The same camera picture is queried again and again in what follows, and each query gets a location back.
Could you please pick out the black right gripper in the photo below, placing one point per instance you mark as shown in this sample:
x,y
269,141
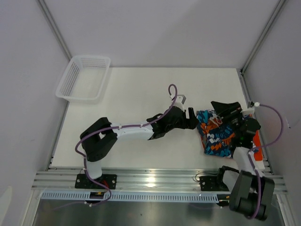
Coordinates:
x,y
223,109

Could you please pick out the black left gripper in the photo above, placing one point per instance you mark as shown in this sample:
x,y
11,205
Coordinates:
x,y
190,123

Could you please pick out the patterned multicolour shorts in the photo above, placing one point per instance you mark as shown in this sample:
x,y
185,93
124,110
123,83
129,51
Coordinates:
x,y
214,134

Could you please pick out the orange shorts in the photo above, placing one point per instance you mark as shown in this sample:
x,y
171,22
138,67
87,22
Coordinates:
x,y
258,156

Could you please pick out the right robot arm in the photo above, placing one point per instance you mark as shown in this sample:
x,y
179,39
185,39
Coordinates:
x,y
250,191

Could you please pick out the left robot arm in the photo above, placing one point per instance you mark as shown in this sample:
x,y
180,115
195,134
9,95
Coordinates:
x,y
101,136

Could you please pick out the white plastic basket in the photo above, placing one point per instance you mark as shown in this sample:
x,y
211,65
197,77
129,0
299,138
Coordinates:
x,y
84,79

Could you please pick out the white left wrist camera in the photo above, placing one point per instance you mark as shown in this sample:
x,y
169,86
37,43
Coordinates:
x,y
178,101

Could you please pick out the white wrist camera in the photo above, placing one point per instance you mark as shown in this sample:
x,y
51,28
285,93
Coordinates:
x,y
178,101
251,106

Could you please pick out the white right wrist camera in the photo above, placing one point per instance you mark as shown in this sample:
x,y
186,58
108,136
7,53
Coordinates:
x,y
251,106

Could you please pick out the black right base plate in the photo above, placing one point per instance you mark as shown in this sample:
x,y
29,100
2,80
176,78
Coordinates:
x,y
212,183

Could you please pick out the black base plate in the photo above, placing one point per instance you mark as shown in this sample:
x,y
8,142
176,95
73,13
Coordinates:
x,y
212,183
108,180

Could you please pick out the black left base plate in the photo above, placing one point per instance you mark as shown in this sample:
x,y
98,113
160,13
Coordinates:
x,y
108,180

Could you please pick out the aluminium mounting rail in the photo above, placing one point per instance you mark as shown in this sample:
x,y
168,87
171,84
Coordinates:
x,y
128,180

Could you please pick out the white slotted cable duct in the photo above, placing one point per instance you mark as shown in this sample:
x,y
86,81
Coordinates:
x,y
131,196

